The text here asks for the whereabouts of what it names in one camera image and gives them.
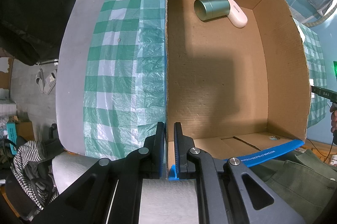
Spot green checkered tablecloth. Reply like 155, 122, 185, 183
82, 0, 328, 161

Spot olive green trousers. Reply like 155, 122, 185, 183
250, 149, 336, 223

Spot striped cloth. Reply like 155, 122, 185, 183
11, 141, 58, 210

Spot green metal tin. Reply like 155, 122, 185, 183
194, 0, 230, 21

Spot beige hose pipe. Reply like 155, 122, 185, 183
300, 0, 337, 28

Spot teal box on floor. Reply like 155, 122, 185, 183
6, 122, 17, 156

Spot blue-edged cardboard box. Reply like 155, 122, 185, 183
166, 0, 311, 166

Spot person's right hand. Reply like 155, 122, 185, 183
330, 103, 337, 133

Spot white oval case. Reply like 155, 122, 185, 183
227, 0, 248, 28

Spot pair of grey slippers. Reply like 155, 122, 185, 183
35, 68, 57, 95

